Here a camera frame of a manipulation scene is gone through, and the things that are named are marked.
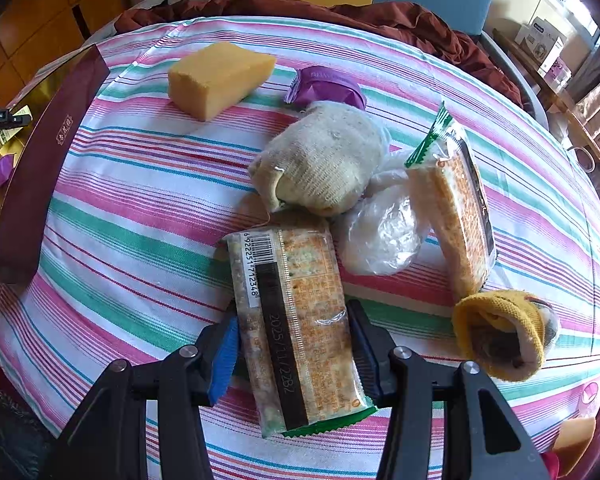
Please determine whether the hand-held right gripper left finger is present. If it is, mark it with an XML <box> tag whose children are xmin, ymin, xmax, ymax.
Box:
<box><xmin>42</xmin><ymin>310</ymin><xmax>241</xmax><ymax>480</ymax></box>

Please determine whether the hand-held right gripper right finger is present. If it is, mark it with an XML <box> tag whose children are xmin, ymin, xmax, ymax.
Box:
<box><xmin>347</xmin><ymin>299</ymin><xmax>551</xmax><ymax>480</ymax></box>

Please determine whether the maroon tin box gold interior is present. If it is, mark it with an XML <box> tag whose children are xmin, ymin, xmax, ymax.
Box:
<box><xmin>0</xmin><ymin>44</ymin><xmax>112</xmax><ymax>286</ymax></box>

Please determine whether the cracker packet green edge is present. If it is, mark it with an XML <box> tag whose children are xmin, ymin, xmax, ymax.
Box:
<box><xmin>404</xmin><ymin>101</ymin><xmax>498</xmax><ymax>306</ymax></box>
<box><xmin>227</xmin><ymin>215</ymin><xmax>378</xmax><ymax>438</ymax></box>

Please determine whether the yellow knit sock ball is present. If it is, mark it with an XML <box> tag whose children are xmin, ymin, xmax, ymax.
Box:
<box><xmin>452</xmin><ymin>290</ymin><xmax>562</xmax><ymax>381</ymax></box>

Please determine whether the clear plastic bag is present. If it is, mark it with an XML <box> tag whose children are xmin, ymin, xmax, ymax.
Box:
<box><xmin>337</xmin><ymin>150</ymin><xmax>431</xmax><ymax>276</ymax></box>

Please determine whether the beige knit sock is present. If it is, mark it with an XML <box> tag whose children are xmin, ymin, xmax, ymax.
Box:
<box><xmin>247</xmin><ymin>101</ymin><xmax>388</xmax><ymax>217</ymax></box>

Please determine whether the large yellow sponge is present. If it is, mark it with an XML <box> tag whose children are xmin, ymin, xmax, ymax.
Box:
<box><xmin>167</xmin><ymin>41</ymin><xmax>277</xmax><ymax>122</ymax></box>

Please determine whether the purple snack packet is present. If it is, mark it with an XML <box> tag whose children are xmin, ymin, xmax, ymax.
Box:
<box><xmin>284</xmin><ymin>66</ymin><xmax>367</xmax><ymax>111</ymax></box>
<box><xmin>0</xmin><ymin>155</ymin><xmax>23</xmax><ymax>196</ymax></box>

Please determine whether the striped bedsheet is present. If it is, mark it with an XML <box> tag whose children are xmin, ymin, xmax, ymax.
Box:
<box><xmin>0</xmin><ymin>15</ymin><xmax>600</xmax><ymax>480</ymax></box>

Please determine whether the small orange sponge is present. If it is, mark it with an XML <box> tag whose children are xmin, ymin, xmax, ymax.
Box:
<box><xmin>552</xmin><ymin>416</ymin><xmax>597</xmax><ymax>468</ymax></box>

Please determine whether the wooden desk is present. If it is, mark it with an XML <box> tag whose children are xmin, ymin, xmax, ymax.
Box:
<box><xmin>492</xmin><ymin>25</ymin><xmax>600</xmax><ymax>161</ymax></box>

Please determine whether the maroon blanket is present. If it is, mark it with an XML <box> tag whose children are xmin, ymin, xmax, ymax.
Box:
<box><xmin>115</xmin><ymin>0</ymin><xmax>526</xmax><ymax>106</ymax></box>

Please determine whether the white cardboard box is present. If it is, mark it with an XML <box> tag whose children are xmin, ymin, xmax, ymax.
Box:
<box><xmin>514</xmin><ymin>16</ymin><xmax>567</xmax><ymax>73</ymax></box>

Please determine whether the white cable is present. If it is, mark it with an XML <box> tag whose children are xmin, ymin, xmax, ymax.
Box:
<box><xmin>567</xmin><ymin>145</ymin><xmax>598</xmax><ymax>173</ymax></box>

